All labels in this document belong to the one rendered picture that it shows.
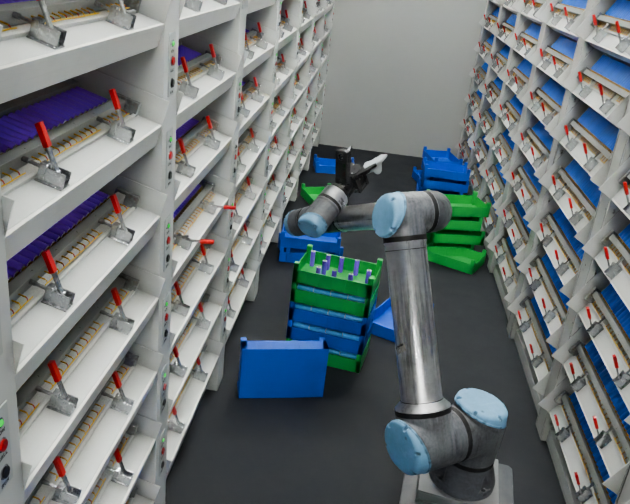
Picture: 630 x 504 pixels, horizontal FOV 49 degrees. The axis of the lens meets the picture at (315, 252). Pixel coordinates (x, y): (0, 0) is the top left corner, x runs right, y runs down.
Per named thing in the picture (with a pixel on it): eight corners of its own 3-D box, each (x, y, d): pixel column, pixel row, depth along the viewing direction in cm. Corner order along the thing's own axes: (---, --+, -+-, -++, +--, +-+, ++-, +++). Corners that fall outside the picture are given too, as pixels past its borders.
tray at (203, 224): (224, 210, 218) (234, 183, 215) (166, 295, 163) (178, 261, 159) (164, 185, 217) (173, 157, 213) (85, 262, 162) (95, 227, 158)
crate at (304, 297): (377, 295, 274) (380, 277, 270) (367, 318, 255) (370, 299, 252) (304, 280, 279) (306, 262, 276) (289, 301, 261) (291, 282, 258)
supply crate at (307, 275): (380, 277, 270) (383, 258, 267) (370, 299, 252) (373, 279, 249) (306, 262, 276) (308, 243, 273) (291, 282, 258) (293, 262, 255)
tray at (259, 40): (270, 56, 267) (283, 21, 262) (238, 81, 212) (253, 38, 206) (221, 35, 266) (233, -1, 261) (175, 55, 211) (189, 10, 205)
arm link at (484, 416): (507, 461, 196) (523, 411, 189) (460, 476, 188) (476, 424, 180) (471, 427, 208) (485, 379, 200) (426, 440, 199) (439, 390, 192)
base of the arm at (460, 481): (494, 464, 209) (502, 438, 205) (493, 509, 192) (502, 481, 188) (431, 447, 212) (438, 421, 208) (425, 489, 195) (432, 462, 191)
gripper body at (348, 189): (353, 176, 240) (333, 201, 235) (345, 158, 234) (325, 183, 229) (370, 181, 236) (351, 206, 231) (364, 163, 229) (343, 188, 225)
